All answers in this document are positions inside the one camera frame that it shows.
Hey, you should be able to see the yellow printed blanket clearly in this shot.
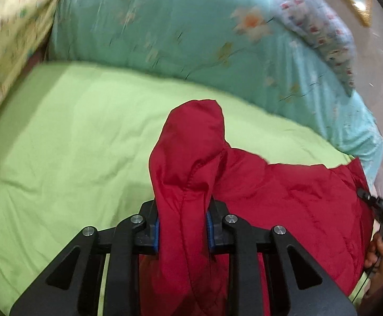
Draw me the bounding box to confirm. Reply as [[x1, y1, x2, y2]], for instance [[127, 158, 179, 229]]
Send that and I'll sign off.
[[0, 0, 72, 132]]

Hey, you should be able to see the thin black cable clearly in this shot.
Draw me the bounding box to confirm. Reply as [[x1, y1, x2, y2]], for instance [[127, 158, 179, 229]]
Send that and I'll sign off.
[[349, 265, 378, 303]]

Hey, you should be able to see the person's right hand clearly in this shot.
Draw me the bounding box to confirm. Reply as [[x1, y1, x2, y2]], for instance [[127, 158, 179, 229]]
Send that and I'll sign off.
[[363, 231, 383, 292]]

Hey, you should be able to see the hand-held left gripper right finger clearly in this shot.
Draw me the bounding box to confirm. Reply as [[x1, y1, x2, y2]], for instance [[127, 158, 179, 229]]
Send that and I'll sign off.
[[206, 199, 358, 316]]

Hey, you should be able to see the light green bed sheet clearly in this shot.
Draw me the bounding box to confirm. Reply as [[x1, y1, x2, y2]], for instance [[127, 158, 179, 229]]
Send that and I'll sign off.
[[0, 61, 383, 316]]

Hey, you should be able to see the red quilted jacket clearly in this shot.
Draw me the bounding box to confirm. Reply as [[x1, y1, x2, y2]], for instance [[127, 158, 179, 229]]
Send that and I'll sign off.
[[139, 99, 376, 316]]

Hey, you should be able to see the bear print pillow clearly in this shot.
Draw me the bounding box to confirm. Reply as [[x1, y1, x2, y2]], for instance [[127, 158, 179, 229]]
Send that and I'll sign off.
[[265, 0, 358, 97]]

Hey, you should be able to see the teal floral quilt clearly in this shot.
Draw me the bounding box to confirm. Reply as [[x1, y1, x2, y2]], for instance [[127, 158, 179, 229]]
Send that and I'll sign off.
[[48, 0, 383, 185]]

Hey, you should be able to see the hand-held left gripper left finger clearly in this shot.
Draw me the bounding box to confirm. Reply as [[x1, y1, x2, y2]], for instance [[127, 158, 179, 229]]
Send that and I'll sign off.
[[9, 199, 161, 316]]

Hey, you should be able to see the gold framed picture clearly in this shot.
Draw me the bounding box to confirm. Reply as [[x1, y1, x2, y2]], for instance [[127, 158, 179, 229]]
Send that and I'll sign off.
[[323, 0, 374, 27]]

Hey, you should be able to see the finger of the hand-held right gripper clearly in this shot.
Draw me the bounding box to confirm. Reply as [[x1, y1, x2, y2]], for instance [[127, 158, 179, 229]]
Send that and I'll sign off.
[[357, 187, 382, 206]]

